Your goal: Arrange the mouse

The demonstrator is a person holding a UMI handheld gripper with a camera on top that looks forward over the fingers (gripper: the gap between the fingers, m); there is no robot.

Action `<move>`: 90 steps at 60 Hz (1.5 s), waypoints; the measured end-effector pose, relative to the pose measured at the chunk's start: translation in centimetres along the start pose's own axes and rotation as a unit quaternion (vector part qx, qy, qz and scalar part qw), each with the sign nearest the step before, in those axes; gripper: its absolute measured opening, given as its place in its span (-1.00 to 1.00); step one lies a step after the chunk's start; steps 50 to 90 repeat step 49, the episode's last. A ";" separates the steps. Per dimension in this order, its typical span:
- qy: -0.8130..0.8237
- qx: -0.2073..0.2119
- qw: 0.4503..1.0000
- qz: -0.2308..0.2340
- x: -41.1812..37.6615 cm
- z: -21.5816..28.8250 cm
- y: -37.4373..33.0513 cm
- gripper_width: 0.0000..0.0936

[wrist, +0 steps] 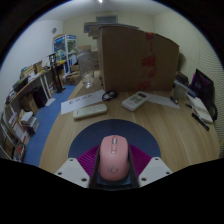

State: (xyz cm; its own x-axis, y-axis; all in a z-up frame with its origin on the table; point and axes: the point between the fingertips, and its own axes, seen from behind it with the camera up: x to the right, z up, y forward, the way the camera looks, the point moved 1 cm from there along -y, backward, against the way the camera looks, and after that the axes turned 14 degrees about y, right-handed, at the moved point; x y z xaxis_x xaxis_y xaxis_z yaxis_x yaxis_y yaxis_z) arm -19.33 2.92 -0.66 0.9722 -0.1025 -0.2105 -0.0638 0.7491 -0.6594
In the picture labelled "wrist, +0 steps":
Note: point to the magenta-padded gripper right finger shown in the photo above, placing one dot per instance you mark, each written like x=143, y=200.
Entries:
x=154, y=170

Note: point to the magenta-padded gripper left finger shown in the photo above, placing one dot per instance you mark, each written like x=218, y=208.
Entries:
x=73, y=171

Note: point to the pink computer mouse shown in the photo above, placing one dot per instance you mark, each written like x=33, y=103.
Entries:
x=113, y=158

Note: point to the dark blue round mouse pad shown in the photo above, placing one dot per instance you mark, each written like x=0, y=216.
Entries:
x=100, y=133

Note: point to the white slim remote control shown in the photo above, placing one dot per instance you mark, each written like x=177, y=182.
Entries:
x=90, y=111

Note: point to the black marker pen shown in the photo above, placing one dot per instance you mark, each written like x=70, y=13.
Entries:
x=200, y=121

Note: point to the white paper sheet with writing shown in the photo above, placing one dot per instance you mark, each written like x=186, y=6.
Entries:
x=81, y=101

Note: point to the white air conditioner remote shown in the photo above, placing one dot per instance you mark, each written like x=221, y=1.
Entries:
x=135, y=101

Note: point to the shelf unit with books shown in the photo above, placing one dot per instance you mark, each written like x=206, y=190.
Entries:
x=20, y=116

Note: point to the white book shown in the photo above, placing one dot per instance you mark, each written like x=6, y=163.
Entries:
x=201, y=108

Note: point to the blue flat box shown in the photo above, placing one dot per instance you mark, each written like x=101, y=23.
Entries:
x=182, y=90

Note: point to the black bag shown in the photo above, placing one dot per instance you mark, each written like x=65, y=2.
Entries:
x=204, y=88

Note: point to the black stand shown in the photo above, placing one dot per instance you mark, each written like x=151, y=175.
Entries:
x=57, y=73

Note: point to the clear glass jar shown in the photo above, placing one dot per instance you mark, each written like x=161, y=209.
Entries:
x=86, y=68

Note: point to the large brown cardboard box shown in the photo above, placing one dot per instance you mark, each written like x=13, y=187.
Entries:
x=133, y=60

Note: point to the blue claw machine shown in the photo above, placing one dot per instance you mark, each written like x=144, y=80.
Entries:
x=65, y=48

